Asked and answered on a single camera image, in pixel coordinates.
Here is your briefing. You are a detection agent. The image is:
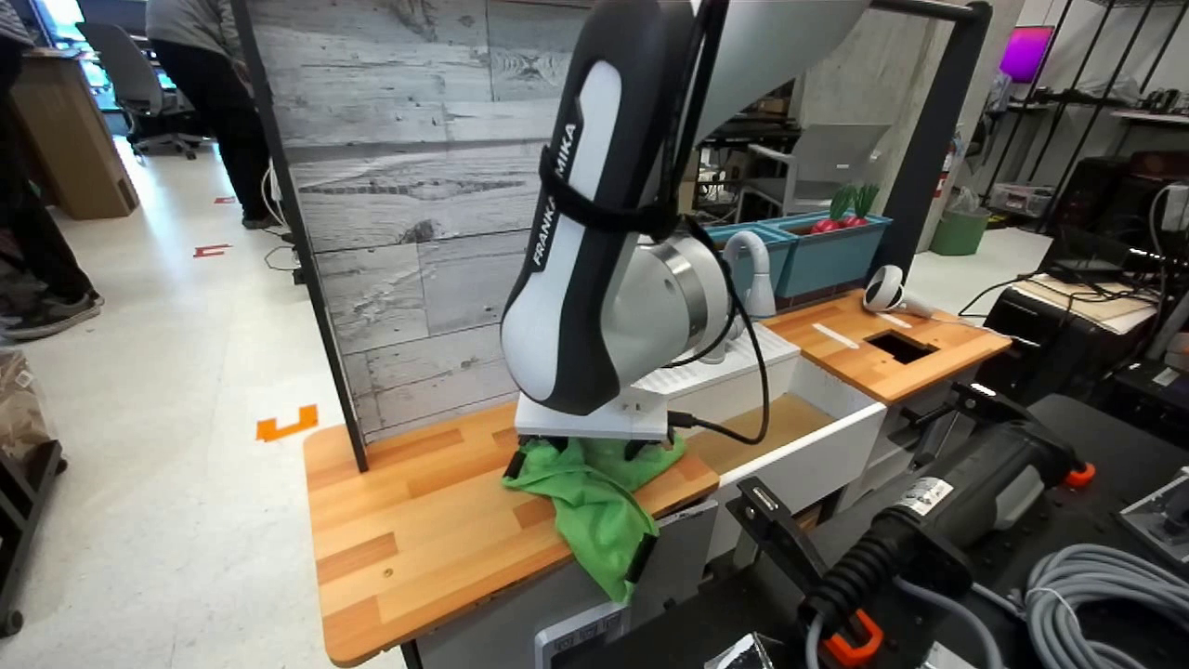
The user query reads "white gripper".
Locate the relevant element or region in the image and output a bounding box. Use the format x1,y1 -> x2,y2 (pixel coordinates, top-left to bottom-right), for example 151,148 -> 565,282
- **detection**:
502,392 -> 669,482

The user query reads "green cloth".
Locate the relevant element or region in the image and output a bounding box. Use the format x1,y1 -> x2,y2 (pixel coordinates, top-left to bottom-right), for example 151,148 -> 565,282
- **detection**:
498,434 -> 690,606

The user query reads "grey drawer front panel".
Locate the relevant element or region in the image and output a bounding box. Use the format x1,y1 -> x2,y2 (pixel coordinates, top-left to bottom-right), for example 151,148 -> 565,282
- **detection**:
531,495 -> 722,669

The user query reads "white sink basin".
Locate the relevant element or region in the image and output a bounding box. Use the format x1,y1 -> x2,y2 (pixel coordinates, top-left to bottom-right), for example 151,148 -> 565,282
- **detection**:
664,323 -> 892,517

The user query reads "grey plastic faucet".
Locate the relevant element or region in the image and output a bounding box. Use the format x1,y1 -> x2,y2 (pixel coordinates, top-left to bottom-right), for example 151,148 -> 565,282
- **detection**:
722,228 -> 779,323

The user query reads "grey wood-print backdrop panel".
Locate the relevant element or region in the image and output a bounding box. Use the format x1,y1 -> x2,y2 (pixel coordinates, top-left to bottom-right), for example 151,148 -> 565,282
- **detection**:
244,0 -> 599,438

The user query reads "teal plastic bin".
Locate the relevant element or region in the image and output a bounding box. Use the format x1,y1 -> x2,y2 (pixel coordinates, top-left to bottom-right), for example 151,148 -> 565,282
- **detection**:
702,212 -> 897,307

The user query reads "black clamp body with label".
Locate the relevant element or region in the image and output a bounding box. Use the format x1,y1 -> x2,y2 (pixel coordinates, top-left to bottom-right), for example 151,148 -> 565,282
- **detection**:
902,407 -> 1101,549

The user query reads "green plastic container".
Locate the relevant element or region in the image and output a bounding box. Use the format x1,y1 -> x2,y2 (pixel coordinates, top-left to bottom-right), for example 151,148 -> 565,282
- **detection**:
930,207 -> 992,259

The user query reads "person in grey top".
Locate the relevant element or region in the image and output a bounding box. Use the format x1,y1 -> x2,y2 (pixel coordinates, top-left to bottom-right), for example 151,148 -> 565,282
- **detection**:
141,0 -> 284,236

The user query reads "person in dark trousers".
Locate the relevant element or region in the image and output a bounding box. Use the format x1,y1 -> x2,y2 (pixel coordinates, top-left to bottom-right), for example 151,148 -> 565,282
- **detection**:
0,0 -> 103,346

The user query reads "brown wooden cabinet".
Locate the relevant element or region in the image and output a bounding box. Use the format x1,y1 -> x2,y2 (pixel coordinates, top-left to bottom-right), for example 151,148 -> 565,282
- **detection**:
10,50 -> 141,224

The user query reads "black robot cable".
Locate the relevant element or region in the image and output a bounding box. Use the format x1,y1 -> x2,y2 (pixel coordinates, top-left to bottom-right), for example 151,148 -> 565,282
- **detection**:
661,0 -> 775,455

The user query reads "black clamp with orange handle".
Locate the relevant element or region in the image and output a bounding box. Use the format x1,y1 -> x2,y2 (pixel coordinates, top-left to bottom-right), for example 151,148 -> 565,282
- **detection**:
739,476 -> 977,669

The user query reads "thin black frame post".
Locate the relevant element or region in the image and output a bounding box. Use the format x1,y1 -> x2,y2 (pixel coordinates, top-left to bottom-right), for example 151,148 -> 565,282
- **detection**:
225,0 -> 373,476

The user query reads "thick black frame post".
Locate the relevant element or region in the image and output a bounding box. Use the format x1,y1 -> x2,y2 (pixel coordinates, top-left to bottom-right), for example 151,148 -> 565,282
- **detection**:
871,0 -> 996,282

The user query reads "grey coiled cable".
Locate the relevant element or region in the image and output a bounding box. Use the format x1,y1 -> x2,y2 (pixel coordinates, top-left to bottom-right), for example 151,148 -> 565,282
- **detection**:
1019,539 -> 1189,669

